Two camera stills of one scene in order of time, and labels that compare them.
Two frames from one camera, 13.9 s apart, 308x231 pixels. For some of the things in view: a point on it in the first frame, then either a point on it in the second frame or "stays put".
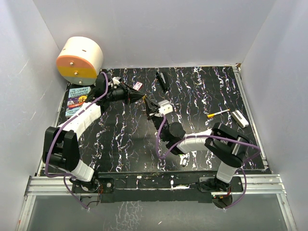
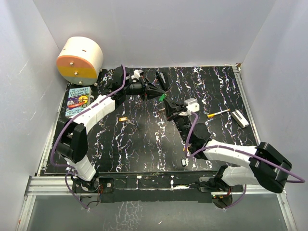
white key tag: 184,161 stays put
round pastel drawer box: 79,61 stays put
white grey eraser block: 240,119 stays put
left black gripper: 130,95 → 149,91
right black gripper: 151,107 → 173,108
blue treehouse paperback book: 77,97 stays put
